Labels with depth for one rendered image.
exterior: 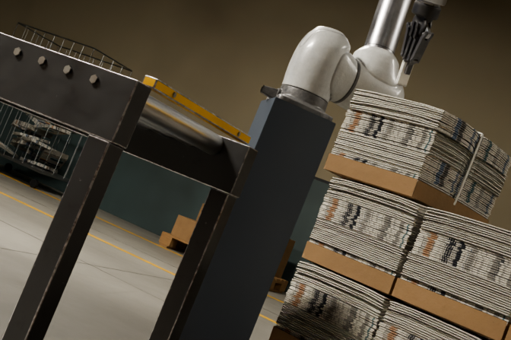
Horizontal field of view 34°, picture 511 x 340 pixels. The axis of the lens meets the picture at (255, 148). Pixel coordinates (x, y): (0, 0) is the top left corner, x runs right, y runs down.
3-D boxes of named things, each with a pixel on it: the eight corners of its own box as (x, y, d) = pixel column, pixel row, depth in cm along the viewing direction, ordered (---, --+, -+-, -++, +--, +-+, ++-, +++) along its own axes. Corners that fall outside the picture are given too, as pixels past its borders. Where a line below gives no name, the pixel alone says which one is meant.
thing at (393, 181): (357, 184, 224) (363, 170, 224) (445, 213, 203) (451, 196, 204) (322, 167, 213) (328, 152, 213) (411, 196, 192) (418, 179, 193)
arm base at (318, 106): (252, 96, 258) (259, 80, 259) (315, 123, 263) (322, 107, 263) (265, 92, 241) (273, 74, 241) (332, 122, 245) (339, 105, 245)
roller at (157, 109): (215, 160, 194) (229, 144, 193) (105, 104, 152) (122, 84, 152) (202, 147, 196) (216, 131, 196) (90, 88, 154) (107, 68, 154)
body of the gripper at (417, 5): (447, 8, 222) (436, 42, 224) (433, 2, 229) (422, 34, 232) (423, 2, 219) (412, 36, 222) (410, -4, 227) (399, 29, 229)
